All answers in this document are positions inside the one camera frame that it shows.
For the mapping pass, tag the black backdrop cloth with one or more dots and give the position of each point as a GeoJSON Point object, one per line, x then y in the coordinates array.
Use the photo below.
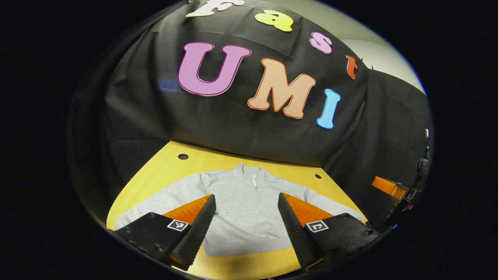
{"type": "Point", "coordinates": [233, 128]}

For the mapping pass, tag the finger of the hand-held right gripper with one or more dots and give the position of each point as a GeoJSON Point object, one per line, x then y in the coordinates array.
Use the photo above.
{"type": "Point", "coordinates": [387, 186]}

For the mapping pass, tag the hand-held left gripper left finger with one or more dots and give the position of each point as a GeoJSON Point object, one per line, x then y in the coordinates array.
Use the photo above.
{"type": "Point", "coordinates": [199, 230]}

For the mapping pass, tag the grey zip-neck sweatshirt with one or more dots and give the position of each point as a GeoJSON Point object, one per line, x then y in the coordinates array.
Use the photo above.
{"type": "Point", "coordinates": [245, 210]}

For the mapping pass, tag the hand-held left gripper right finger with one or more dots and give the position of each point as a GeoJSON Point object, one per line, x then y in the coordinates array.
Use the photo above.
{"type": "Point", "coordinates": [296, 233]}

